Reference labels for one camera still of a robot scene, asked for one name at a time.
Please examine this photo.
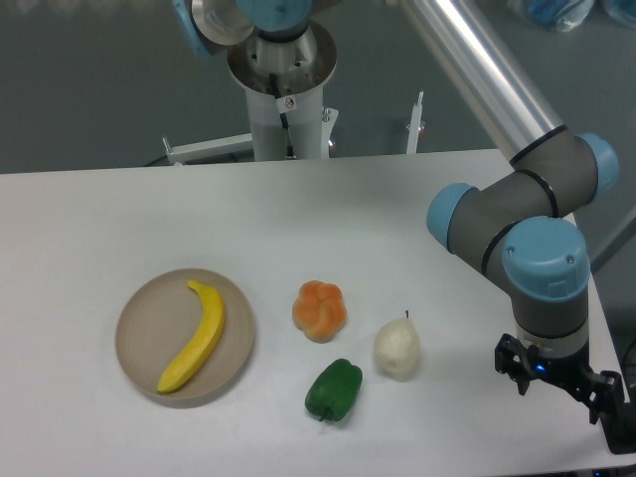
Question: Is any white left bracket bar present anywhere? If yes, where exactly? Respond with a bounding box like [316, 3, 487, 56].
[162, 133, 252, 165]

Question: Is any green bell pepper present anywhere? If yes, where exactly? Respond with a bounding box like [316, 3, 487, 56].
[304, 359, 364, 422]

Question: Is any beige round plate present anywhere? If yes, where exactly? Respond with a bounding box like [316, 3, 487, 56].
[115, 268, 255, 408]

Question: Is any white right bracket post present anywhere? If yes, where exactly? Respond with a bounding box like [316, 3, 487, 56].
[405, 90, 425, 155]

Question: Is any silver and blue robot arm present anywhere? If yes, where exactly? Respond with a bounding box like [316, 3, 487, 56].
[173, 1, 628, 426]

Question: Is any black pedestal cable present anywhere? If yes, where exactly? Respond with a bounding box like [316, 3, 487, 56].
[268, 73, 294, 160]

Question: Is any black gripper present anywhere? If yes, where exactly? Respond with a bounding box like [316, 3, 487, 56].
[494, 334, 622, 423]

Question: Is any white pear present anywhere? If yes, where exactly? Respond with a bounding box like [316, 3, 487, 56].
[373, 311, 421, 380]

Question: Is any orange bread roll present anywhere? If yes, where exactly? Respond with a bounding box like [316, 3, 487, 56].
[292, 280, 348, 343]

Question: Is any yellow banana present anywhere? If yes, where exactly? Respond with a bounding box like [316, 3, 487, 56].
[156, 279, 226, 395]

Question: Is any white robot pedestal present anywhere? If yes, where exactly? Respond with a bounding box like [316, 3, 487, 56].
[228, 21, 338, 161]

